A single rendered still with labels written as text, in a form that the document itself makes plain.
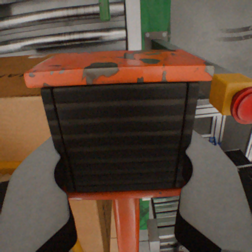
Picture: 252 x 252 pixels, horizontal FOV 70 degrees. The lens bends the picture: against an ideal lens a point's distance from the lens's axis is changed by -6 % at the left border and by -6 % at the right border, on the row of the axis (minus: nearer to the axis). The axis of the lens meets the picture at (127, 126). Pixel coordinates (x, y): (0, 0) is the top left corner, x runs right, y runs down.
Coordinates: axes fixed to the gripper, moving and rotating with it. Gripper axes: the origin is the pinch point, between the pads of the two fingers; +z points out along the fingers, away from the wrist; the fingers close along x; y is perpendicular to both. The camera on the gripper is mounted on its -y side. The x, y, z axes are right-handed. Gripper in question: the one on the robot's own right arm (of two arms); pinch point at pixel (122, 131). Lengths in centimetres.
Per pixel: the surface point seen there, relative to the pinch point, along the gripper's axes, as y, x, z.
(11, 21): -10, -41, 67
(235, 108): 7.2, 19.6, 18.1
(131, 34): -3, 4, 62
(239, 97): 5.0, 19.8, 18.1
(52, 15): -10, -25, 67
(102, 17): -8, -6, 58
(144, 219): 193, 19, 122
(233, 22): -7, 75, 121
